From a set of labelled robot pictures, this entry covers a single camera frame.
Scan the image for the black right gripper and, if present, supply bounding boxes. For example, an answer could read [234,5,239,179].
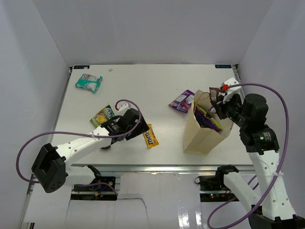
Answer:
[212,92,249,128]

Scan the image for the yellow M&M's packet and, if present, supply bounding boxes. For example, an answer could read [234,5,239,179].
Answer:
[143,124,159,149]

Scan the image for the brown chocolate bar wrapper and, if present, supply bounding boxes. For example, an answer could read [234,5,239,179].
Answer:
[209,87,224,114]

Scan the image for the dark blue chips bag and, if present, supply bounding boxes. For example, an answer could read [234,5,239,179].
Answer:
[194,103,223,132]

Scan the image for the brown paper bag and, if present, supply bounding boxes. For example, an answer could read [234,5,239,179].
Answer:
[183,90,234,156]

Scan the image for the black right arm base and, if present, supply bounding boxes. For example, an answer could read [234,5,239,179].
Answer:
[194,176,238,202]

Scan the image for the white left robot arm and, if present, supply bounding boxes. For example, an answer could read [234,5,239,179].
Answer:
[31,108,149,193]

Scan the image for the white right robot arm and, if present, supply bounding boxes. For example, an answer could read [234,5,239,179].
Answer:
[211,94,305,229]

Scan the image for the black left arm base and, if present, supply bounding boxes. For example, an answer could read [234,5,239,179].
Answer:
[73,166,116,195]

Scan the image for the green Fox's candy bag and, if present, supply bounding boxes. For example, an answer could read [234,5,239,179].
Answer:
[90,104,115,127]

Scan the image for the purple Fox's candy bag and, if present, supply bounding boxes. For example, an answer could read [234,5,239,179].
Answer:
[169,90,194,114]

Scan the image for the brown M&M's packet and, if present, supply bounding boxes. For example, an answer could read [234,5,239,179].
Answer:
[100,146,111,150]

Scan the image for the dark blue logo sticker right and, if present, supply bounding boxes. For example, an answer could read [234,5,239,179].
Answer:
[215,64,232,69]

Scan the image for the dark blue logo sticker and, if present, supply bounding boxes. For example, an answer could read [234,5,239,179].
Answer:
[73,65,90,69]
[215,64,232,69]

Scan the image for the teal tissue packet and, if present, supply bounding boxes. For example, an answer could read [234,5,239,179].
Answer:
[75,74,103,93]

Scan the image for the dark blue logo sticker left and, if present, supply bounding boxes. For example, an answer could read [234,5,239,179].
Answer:
[73,65,90,69]

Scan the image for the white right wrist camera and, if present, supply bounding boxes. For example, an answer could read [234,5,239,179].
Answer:
[221,77,242,104]

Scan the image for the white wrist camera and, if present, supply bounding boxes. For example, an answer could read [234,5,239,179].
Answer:
[115,102,131,115]
[221,77,242,104]

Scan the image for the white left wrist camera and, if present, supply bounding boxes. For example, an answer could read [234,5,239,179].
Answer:
[115,102,131,115]

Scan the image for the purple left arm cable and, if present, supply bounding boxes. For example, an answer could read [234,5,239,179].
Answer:
[15,99,142,195]

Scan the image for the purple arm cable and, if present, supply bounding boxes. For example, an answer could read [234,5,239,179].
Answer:
[15,99,142,195]
[206,83,290,229]

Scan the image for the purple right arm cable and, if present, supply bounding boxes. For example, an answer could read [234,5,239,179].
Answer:
[206,83,290,229]

